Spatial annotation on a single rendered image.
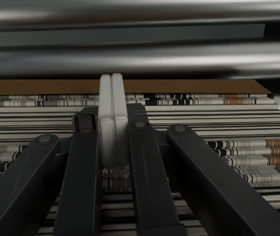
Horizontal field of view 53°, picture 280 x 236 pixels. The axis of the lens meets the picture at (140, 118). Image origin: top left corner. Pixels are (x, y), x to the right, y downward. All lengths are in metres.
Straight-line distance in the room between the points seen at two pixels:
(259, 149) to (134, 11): 0.17
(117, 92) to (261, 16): 0.21
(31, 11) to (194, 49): 0.17
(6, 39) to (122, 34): 0.42
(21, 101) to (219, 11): 0.21
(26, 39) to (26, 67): 0.84
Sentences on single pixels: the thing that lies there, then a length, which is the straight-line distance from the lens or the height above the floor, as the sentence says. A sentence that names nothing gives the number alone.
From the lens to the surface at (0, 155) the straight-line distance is 0.20.
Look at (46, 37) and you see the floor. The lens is 1.14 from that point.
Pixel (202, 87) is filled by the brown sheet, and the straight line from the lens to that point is 0.29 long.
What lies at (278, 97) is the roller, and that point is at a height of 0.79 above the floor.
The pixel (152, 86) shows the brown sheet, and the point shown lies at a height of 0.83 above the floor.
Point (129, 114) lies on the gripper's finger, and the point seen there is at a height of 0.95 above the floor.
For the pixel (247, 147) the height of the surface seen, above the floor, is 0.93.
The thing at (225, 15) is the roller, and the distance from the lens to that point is 0.32.
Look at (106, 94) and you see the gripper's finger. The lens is 0.17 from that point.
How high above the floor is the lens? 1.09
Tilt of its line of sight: 63 degrees down
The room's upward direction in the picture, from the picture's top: 169 degrees clockwise
